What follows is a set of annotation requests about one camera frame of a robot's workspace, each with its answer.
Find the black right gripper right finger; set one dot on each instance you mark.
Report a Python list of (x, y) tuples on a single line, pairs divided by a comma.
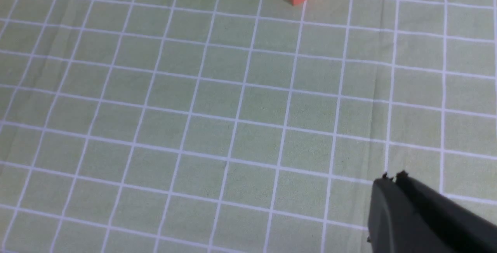
[(458, 228)]

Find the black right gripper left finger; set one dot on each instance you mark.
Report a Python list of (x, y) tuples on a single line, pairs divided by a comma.
[(395, 225)]

